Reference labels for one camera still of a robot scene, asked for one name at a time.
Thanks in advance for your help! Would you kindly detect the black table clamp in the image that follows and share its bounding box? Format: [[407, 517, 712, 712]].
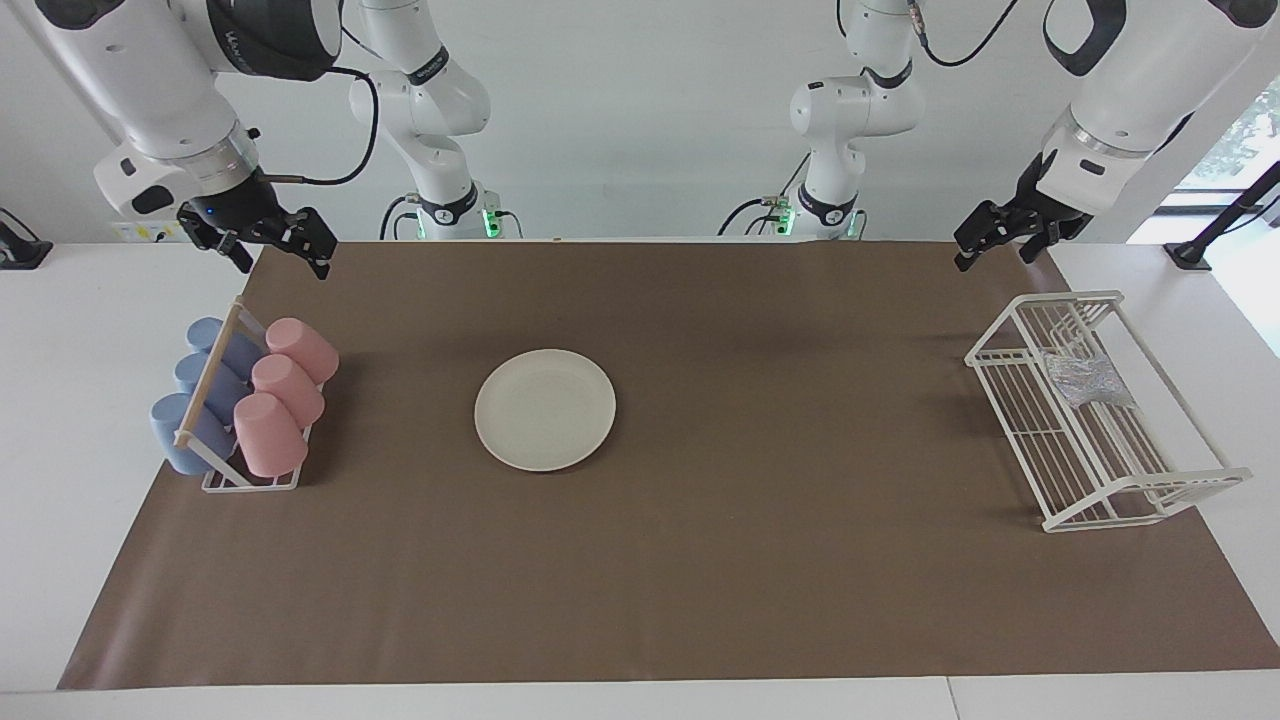
[[0, 207, 54, 271]]

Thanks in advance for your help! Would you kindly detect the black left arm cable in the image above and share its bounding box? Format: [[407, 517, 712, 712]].
[[905, 0, 1023, 69]]

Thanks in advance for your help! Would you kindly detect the cream round plate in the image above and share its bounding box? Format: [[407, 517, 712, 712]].
[[474, 349, 617, 473]]

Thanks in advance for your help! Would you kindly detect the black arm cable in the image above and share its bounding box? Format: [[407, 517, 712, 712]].
[[905, 0, 1023, 69], [262, 20, 382, 188]]

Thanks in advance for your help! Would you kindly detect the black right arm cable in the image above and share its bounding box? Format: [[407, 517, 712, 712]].
[[262, 20, 382, 188]]

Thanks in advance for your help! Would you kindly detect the black base cable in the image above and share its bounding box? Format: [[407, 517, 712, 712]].
[[379, 193, 423, 241], [717, 150, 813, 238]]

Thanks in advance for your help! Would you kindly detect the white wire dish rack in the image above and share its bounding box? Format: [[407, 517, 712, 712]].
[[964, 290, 1253, 534]]

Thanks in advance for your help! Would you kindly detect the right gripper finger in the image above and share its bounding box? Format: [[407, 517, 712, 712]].
[[205, 228, 253, 273], [283, 207, 338, 281]]

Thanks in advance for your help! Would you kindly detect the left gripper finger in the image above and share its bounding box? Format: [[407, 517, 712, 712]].
[[1020, 222, 1063, 266], [953, 202, 1013, 273]]

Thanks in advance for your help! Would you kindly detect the blue plastic cup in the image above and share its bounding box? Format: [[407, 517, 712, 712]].
[[186, 317, 263, 379], [150, 393, 239, 476], [174, 352, 251, 426]]

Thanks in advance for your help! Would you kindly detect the window with greenery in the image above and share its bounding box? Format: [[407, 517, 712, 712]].
[[1180, 75, 1280, 213]]

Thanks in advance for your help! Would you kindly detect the brown table mat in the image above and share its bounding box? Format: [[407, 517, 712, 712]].
[[57, 240, 1280, 691]]

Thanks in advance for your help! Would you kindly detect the black clamp stand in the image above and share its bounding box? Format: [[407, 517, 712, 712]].
[[1164, 160, 1280, 272]]

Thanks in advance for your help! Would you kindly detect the pink plastic cup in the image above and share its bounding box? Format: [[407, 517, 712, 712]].
[[265, 317, 340, 386], [250, 354, 326, 428], [233, 392, 309, 478]]

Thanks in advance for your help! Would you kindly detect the white wall socket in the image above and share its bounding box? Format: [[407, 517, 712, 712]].
[[110, 220, 193, 244]]

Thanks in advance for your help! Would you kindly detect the cup rack with wooden bar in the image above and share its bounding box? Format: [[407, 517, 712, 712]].
[[173, 296, 327, 493]]

